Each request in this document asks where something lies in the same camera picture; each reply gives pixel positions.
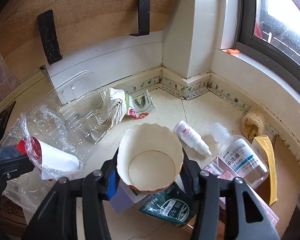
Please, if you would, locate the clear plastic bag red label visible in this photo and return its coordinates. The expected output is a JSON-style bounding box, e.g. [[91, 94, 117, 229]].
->
[[1, 106, 92, 213]]

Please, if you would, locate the wooden cutting board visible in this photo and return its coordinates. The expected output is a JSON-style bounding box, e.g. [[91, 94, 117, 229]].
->
[[0, 0, 175, 78]]

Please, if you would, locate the white green wrapper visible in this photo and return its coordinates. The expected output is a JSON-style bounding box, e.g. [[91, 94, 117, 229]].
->
[[103, 88, 155, 128]]

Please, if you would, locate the white paper cup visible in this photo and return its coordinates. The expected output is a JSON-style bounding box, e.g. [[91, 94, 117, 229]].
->
[[117, 124, 184, 193]]

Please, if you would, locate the small white dropper bottle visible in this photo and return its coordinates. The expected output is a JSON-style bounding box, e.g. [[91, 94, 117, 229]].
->
[[173, 120, 212, 157]]

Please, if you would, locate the white lavender carton box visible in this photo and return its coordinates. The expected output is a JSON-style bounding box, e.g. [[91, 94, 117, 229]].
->
[[109, 180, 149, 213]]

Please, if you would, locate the yellow white atomy box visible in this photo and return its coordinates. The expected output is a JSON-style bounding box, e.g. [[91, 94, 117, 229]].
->
[[252, 135, 277, 205]]

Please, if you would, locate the dark green snack packet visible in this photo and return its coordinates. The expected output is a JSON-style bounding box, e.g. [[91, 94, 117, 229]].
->
[[139, 182, 198, 227]]

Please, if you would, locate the clear plastic clamshell container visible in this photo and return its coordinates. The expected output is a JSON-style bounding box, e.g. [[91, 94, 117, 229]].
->
[[31, 70, 122, 145]]

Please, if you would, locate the pink carton box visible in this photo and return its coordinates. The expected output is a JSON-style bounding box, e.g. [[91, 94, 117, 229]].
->
[[202, 155, 280, 227]]

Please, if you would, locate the natural loofah sponge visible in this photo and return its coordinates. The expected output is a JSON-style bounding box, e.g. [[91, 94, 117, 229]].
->
[[242, 105, 266, 141]]

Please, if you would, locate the clear saline solution bottle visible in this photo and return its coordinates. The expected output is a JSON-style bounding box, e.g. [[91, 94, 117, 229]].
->
[[211, 122, 269, 189]]

